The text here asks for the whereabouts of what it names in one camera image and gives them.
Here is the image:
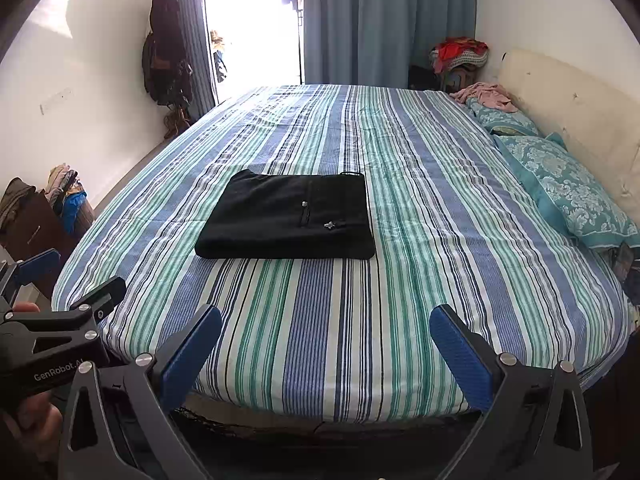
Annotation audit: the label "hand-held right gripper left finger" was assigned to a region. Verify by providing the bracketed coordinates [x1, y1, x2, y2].
[57, 304, 223, 480]

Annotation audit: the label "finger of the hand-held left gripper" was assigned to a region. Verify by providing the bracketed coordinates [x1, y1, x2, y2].
[0, 276, 127, 372]
[0, 248, 62, 313]

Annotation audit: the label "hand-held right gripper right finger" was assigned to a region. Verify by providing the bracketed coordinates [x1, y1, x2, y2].
[429, 304, 596, 480]

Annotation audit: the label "black pants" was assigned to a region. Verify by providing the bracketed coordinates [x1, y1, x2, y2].
[194, 169, 377, 261]

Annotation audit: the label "person's left hand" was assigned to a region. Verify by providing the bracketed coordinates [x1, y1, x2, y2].
[0, 301, 66, 480]

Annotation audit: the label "dark wooden cabinet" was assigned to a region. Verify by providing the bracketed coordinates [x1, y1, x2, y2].
[0, 192, 96, 301]

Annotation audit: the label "blue bag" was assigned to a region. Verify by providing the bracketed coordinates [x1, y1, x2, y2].
[60, 191, 87, 233]

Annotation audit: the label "olive green cloth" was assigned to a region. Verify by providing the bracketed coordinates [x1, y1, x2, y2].
[0, 177, 37, 231]

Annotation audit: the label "pile of folded clothes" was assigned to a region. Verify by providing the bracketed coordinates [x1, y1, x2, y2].
[46, 164, 87, 211]

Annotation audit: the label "striped bed sheet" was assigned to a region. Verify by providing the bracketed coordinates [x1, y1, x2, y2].
[50, 82, 632, 423]

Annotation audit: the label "dark cloth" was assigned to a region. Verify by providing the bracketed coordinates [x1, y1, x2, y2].
[607, 244, 640, 307]

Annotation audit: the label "teal patterned pillow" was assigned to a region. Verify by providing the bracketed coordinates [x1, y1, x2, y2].
[492, 132, 640, 251]
[465, 96, 541, 137]

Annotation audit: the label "dark hanging bags and clothes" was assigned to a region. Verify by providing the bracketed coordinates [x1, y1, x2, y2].
[141, 0, 193, 108]

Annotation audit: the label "pink cloth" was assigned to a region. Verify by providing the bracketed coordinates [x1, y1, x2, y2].
[450, 81, 520, 113]

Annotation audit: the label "dark stool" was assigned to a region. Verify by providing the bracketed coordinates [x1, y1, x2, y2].
[407, 65, 476, 93]

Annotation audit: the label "cream headboard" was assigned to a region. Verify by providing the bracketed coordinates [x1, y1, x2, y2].
[497, 49, 640, 221]

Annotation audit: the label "narrow blue curtain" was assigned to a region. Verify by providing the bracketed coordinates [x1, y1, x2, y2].
[162, 0, 218, 121]

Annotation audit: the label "red colourful clothes pile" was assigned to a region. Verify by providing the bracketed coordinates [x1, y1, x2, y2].
[430, 36, 490, 75]

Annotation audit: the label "wide blue curtain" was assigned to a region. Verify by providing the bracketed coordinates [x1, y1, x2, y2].
[303, 0, 478, 92]

